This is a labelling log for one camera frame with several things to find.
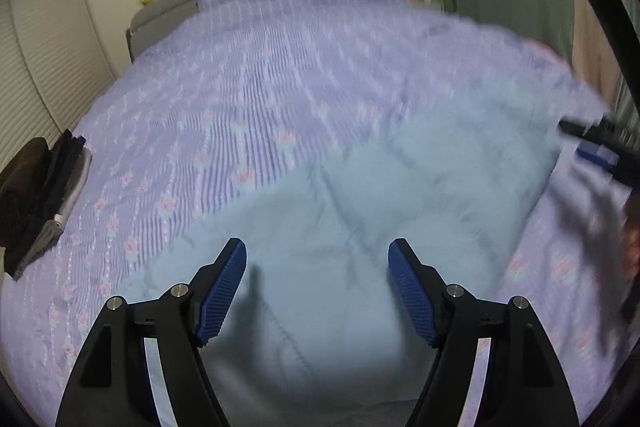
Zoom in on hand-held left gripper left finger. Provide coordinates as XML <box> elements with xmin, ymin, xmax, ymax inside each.
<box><xmin>55</xmin><ymin>237</ymin><xmax>248</xmax><ymax>427</ymax></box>

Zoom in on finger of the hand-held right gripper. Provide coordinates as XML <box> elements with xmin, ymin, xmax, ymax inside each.
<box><xmin>559</xmin><ymin>119</ymin><xmax>621</xmax><ymax>144</ymax></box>
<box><xmin>575</xmin><ymin>146</ymin><xmax>620</xmax><ymax>172</ymax></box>

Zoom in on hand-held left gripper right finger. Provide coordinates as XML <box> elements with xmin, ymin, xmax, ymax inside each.
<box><xmin>388</xmin><ymin>237</ymin><xmax>582</xmax><ymax>427</ymax></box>

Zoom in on light blue pants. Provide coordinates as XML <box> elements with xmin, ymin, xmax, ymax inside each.
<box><xmin>134</xmin><ymin>93</ymin><xmax>562</xmax><ymax>414</ymax></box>

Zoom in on beige curtain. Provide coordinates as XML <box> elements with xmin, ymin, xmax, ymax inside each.
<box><xmin>571</xmin><ymin>0</ymin><xmax>628</xmax><ymax>108</ymax></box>

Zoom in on grey folded garment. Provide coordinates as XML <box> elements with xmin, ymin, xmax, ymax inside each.
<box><xmin>14</xmin><ymin>149</ymin><xmax>94</xmax><ymax>283</ymax></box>

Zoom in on black folded garment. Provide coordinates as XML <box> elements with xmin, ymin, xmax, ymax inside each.
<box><xmin>9</xmin><ymin>129</ymin><xmax>87</xmax><ymax>280</ymax></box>

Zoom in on purple floral bedspread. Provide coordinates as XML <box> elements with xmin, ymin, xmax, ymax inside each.
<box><xmin>0</xmin><ymin>0</ymin><xmax>632</xmax><ymax>427</ymax></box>

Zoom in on dark brown folded garment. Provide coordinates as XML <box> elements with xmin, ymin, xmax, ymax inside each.
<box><xmin>0</xmin><ymin>137</ymin><xmax>52</xmax><ymax>260</ymax></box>

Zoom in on white slatted closet door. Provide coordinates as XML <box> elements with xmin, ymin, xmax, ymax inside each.
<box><xmin>0</xmin><ymin>0</ymin><xmax>117</xmax><ymax>168</ymax></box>

